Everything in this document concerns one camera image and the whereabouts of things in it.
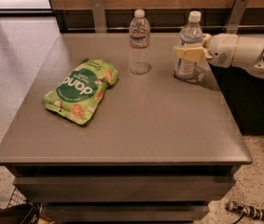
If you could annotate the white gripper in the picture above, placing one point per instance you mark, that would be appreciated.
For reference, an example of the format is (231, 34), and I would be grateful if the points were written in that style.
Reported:
(222, 50)

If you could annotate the blue label plastic bottle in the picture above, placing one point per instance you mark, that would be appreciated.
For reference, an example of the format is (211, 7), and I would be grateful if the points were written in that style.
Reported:
(190, 36)

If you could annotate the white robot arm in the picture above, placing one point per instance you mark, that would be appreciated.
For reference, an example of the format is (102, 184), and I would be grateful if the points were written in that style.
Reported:
(249, 55)

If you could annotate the clear red label water bottle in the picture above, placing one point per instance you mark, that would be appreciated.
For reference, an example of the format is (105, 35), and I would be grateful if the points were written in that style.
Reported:
(139, 41)

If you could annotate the green snack chip bag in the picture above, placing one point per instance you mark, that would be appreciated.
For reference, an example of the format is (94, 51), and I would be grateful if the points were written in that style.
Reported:
(80, 93)

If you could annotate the grey drawer cabinet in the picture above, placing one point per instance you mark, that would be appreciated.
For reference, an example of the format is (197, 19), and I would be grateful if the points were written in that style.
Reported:
(156, 150)

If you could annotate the black white striped tool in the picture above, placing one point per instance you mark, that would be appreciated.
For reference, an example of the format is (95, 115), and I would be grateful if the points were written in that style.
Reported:
(245, 210)

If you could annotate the right metal wall bracket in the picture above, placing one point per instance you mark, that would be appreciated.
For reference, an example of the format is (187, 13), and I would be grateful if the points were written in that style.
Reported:
(235, 16)

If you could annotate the metal wall bracket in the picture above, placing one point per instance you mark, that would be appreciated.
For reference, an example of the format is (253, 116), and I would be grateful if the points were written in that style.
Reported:
(98, 13)
(235, 16)

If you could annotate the left metal wall bracket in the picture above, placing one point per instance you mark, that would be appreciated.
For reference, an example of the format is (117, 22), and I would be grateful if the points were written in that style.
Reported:
(98, 13)

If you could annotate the black wire basket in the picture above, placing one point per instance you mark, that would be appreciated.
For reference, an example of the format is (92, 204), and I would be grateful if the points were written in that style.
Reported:
(16, 199)

